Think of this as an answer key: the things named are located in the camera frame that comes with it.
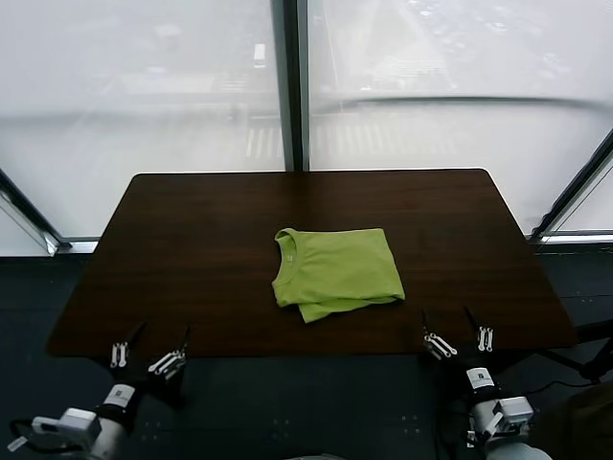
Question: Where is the grey vertical window mullion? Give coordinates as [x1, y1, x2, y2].
[269, 0, 312, 173]

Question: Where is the slanted window frame bar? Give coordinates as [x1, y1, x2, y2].
[0, 167, 74, 255]
[530, 138, 613, 245]

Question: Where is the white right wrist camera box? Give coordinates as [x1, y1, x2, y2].
[495, 396, 535, 428]

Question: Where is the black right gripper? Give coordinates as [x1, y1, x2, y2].
[420, 306, 502, 399]

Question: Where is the green t-shirt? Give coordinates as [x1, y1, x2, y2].
[271, 227, 407, 326]

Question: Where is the black floor cable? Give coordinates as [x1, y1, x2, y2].
[519, 378, 596, 400]

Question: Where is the grey curved handrail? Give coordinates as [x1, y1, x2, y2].
[310, 94, 613, 120]

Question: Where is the dark trouser leg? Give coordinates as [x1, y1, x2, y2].
[557, 382, 613, 460]

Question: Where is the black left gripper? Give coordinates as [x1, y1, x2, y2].
[95, 321, 192, 435]

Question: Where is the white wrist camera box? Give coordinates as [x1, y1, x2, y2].
[495, 396, 535, 428]
[31, 407, 100, 440]

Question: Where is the black left camera cable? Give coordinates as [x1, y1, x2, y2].
[8, 418, 40, 450]

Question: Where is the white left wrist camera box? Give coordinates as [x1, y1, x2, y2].
[31, 407, 100, 440]

